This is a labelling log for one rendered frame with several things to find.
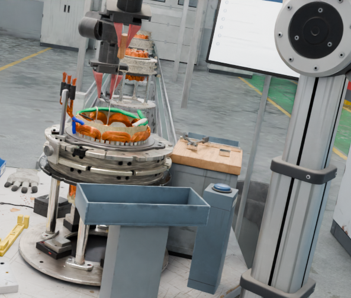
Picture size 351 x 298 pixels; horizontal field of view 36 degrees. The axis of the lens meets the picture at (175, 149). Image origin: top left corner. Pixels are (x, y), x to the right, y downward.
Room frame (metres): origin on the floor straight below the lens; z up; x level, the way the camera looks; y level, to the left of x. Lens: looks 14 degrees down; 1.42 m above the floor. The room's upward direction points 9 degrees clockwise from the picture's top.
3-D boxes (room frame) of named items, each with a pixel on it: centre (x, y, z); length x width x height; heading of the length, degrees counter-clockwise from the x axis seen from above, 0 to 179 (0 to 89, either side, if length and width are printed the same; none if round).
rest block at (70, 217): (1.42, 0.24, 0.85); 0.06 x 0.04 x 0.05; 132
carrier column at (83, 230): (1.20, 0.18, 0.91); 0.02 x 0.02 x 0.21
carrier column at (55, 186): (1.35, 0.29, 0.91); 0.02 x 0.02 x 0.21
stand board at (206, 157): (1.48, -0.09, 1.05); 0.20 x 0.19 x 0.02; 174
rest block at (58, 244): (1.25, 0.25, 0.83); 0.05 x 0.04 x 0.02; 54
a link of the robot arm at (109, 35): (1.49, 0.22, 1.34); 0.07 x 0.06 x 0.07; 58
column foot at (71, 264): (1.20, 0.18, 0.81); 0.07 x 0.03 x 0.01; 82
